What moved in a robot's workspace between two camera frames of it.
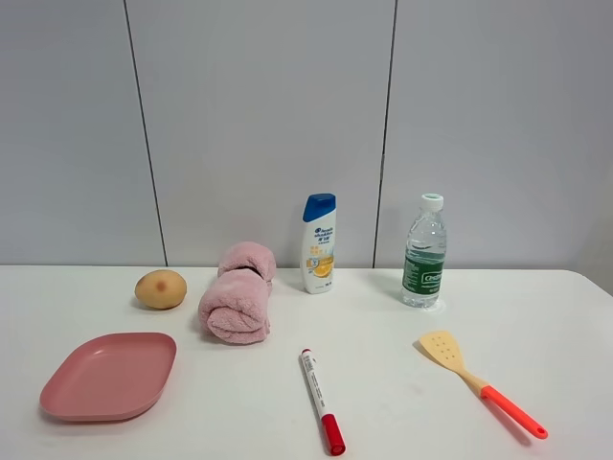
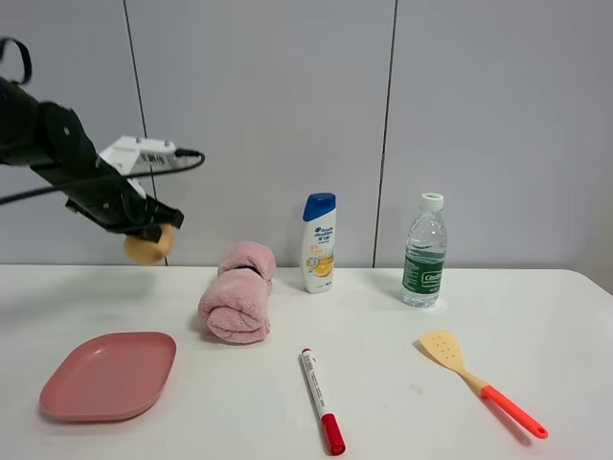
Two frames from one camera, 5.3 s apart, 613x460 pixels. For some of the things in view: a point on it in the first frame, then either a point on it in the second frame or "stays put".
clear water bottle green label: (424, 259) stays put
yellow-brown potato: (161, 289) to (145, 251)
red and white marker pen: (331, 428) stays put
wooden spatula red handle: (439, 346) stays put
